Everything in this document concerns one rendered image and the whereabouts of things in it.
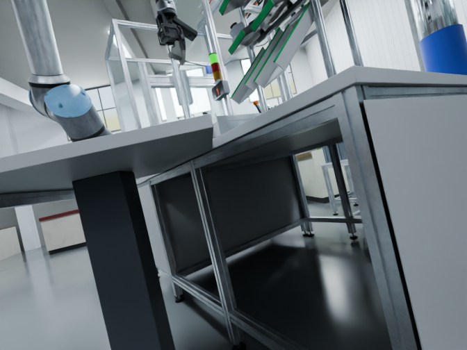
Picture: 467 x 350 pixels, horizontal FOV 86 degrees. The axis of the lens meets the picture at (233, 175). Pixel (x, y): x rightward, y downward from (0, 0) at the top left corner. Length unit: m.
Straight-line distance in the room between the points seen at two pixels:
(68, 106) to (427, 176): 0.94
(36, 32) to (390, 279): 1.09
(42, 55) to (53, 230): 5.59
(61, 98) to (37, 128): 8.51
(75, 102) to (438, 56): 1.43
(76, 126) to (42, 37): 0.27
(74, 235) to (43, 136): 3.95
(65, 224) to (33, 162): 5.73
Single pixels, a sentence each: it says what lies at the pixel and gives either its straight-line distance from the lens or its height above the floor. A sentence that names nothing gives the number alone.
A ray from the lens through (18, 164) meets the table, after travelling 0.63.
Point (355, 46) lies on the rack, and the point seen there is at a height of 1.06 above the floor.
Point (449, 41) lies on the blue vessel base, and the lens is 1.50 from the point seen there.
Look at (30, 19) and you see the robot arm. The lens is 1.02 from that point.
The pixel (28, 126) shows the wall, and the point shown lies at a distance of 9.58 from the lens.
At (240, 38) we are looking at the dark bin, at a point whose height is 1.19.
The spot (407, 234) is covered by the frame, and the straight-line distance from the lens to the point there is 0.56.
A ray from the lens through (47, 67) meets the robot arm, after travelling 1.03.
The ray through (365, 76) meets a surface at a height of 0.84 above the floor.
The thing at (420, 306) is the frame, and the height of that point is 0.42.
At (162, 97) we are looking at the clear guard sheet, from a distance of 2.63.
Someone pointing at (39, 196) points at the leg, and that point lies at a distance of 1.15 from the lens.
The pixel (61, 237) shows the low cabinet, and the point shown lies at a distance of 6.41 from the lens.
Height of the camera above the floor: 0.72
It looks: level
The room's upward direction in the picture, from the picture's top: 13 degrees counter-clockwise
